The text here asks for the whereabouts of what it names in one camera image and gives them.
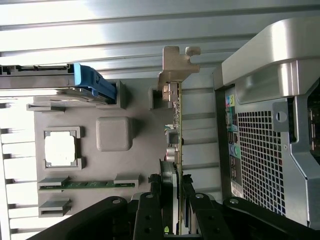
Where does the grey plastic parts rack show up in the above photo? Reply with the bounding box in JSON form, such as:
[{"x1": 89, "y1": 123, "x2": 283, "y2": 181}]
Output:
[{"x1": 26, "y1": 79, "x2": 185, "y2": 218}]

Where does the green RAM stick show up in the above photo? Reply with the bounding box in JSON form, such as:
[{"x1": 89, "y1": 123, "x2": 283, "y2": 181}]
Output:
[{"x1": 39, "y1": 180, "x2": 135, "y2": 191}]

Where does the open black PC case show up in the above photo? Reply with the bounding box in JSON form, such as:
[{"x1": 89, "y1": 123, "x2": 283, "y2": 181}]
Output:
[{"x1": 213, "y1": 18, "x2": 320, "y2": 230}]

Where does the silver CPU chip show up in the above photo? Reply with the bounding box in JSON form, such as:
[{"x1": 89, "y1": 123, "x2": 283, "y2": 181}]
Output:
[{"x1": 44, "y1": 131, "x2": 77, "y2": 168}]

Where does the hard disk in blue carrier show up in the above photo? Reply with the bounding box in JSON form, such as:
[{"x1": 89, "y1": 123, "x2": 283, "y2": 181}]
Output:
[{"x1": 0, "y1": 62, "x2": 118, "y2": 106}]

